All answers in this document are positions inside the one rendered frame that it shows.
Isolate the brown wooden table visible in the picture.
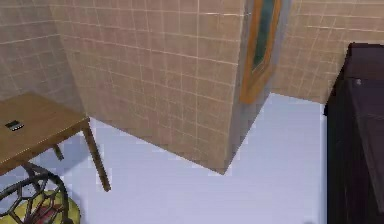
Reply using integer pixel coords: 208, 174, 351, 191
0, 91, 112, 193

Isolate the orange framed wall picture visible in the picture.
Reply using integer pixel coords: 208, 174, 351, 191
239, 0, 283, 105

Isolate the black wire mesh bin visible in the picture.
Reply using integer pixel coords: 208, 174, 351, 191
0, 162, 81, 224

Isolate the dark brown cupboard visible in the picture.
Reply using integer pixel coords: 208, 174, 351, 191
323, 42, 384, 224

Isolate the small black phone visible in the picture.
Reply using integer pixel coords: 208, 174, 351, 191
4, 119, 25, 132

